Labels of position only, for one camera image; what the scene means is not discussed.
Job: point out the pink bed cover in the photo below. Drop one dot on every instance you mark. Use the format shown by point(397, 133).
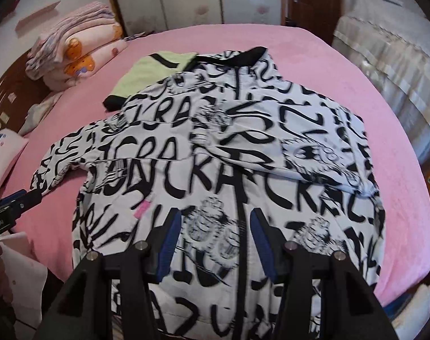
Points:
point(307, 60)

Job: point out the light green black garment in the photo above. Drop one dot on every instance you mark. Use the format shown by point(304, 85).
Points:
point(140, 74)

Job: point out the white black printed jacket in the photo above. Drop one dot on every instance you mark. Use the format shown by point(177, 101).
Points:
point(207, 141)

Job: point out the stack of folded quilts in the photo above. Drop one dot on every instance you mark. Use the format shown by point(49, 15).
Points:
point(69, 24)

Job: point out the brown wooden door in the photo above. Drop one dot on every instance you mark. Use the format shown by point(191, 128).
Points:
point(314, 0)

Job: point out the pale crumpled cloth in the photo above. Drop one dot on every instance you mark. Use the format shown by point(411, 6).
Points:
point(36, 111)

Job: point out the cream lace covered furniture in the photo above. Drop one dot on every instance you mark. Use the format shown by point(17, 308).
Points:
point(395, 60)

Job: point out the pink bear print quilt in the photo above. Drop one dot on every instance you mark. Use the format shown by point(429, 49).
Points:
point(94, 53)

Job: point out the white cloth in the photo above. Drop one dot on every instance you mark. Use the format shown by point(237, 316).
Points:
point(27, 272)

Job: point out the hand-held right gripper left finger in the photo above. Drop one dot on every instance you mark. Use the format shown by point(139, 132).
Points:
point(169, 246)

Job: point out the pink white pillow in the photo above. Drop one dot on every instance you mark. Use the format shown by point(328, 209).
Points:
point(6, 159)

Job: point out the pink wall shelf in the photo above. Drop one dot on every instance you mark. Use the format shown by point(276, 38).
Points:
point(38, 15)

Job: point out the floral sliding door wardrobe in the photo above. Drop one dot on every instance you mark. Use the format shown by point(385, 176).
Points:
point(200, 0)

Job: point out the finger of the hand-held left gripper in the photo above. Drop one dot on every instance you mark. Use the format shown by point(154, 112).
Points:
point(23, 196)

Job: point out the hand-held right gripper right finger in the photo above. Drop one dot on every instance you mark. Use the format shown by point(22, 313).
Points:
point(263, 246)

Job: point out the wooden headboard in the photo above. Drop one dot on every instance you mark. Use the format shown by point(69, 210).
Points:
point(13, 88)

